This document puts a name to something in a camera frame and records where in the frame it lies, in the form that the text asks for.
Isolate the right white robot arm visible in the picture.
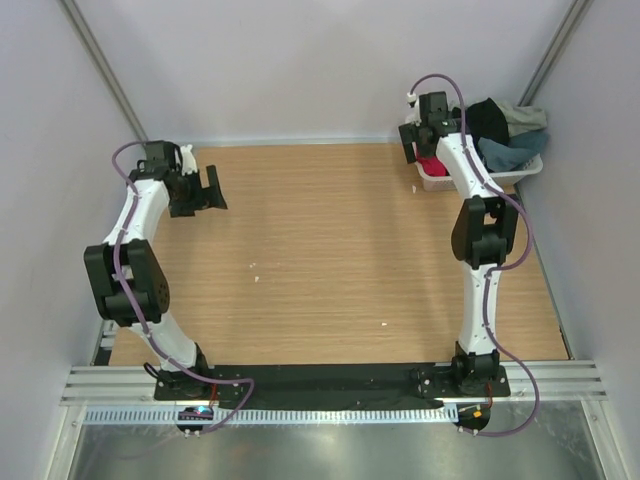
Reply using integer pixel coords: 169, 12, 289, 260
399, 91, 518, 397

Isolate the grey green t shirt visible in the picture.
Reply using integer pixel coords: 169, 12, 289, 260
496, 101, 547, 137

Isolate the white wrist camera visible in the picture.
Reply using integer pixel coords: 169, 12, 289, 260
180, 145, 198, 175
405, 92, 422, 126

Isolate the white slotted cable duct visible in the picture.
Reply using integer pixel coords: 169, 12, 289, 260
83, 404, 458, 427

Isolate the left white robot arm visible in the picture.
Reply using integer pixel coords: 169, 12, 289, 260
83, 140, 227, 400

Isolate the black t shirt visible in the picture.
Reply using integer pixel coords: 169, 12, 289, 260
465, 98, 510, 153

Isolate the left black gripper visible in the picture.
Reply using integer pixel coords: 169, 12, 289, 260
170, 166, 226, 219

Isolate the pink red t shirt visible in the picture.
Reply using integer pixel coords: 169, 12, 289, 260
417, 156, 448, 178

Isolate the blue t shirt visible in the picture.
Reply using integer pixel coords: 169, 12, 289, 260
478, 130, 549, 173

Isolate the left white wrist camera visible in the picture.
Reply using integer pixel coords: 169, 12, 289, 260
180, 145, 198, 175

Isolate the aluminium rail frame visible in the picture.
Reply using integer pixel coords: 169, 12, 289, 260
61, 360, 606, 410

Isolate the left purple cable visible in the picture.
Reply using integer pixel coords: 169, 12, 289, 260
110, 141, 255, 436

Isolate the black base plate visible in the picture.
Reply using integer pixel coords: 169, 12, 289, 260
144, 361, 511, 412

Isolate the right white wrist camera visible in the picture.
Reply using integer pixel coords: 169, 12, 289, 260
405, 92, 422, 126

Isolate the white plastic laundry basket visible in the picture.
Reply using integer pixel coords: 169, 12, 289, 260
415, 119, 542, 191

